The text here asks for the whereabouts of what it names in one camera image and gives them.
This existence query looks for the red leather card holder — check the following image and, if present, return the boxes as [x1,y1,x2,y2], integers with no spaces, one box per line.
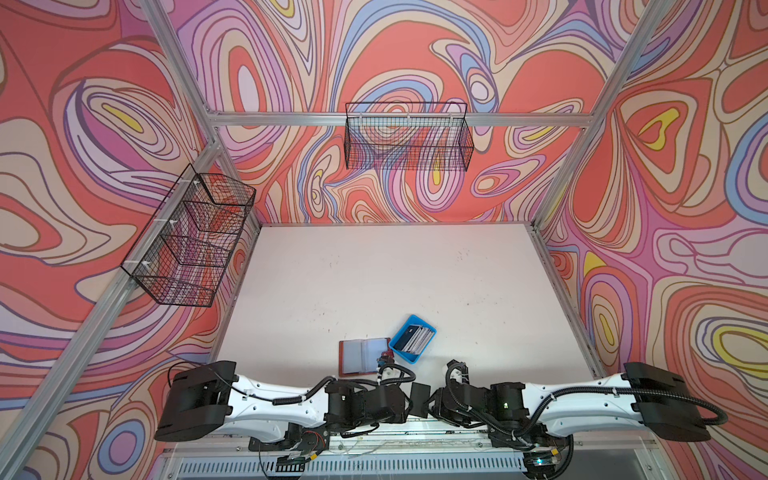
[338,337,392,377]

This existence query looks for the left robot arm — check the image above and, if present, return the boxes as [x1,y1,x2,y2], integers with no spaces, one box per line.
[154,361,416,445]

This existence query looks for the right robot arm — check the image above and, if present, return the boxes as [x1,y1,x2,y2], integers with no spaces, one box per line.
[426,360,728,451]

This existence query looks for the blue plastic card tray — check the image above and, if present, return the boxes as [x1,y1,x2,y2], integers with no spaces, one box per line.
[389,315,437,364]

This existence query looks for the dark credit card stack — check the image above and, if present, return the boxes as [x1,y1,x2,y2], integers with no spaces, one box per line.
[393,325,433,355]

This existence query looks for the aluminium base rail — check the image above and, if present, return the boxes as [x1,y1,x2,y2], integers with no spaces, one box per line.
[149,418,675,479]

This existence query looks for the black wire basket left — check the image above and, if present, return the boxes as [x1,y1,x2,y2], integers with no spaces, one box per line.
[120,165,255,307]

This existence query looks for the black wire basket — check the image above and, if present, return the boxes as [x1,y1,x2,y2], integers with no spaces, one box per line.
[120,165,255,307]
[344,100,475,172]

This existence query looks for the black wire basket back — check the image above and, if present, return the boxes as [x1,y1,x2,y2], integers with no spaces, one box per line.
[344,100,475,172]

